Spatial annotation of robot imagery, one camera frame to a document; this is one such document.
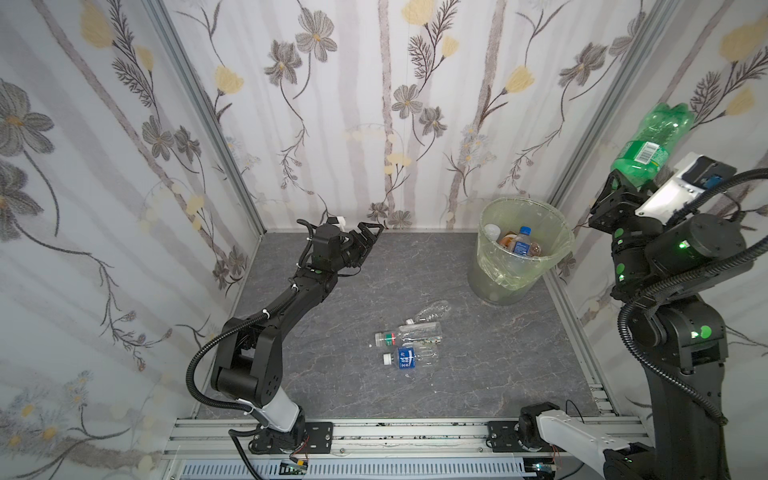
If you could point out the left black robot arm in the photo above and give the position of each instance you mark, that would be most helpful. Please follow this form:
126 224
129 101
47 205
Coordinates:
248 365

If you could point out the crushed bottle blue cap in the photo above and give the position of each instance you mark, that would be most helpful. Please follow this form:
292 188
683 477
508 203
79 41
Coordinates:
523 246

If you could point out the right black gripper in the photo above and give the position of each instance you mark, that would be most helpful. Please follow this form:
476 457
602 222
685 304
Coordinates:
616 196

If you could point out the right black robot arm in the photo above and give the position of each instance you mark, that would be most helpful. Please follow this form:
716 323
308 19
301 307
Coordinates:
661 268

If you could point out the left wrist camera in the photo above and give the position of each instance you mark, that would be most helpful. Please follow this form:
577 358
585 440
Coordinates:
338 221

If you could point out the crushed clear bottle white cap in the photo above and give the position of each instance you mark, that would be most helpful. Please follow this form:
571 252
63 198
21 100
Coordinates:
434 312

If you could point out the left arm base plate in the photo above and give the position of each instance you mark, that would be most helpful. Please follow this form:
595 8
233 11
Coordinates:
305 439

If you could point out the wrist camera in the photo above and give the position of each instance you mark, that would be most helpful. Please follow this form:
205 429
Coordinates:
698 174
338 221

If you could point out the aluminium frame rail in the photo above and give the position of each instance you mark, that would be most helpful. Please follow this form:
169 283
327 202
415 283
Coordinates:
434 448

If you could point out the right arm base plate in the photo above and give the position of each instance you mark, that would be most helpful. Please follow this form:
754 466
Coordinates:
503 437

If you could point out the mesh bin with green bag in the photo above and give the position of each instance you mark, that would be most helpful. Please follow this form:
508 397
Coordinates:
499 276

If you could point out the clear bottle blue label white cap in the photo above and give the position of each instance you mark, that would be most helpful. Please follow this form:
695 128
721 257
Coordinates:
411 356

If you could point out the orange copper label bottle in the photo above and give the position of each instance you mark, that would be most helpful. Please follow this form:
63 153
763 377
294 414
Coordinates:
508 241

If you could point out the green soda bottle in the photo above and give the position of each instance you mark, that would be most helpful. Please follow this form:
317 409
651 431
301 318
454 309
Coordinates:
643 156

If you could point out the white bottle red cap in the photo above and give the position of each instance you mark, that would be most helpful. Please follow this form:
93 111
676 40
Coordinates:
493 232

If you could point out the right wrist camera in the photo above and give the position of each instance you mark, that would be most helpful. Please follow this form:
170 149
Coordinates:
698 174

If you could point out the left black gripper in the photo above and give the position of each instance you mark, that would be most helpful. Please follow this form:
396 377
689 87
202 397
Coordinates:
355 244

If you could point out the clear bottle green cap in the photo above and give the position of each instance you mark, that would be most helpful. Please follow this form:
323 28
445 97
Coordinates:
425 332

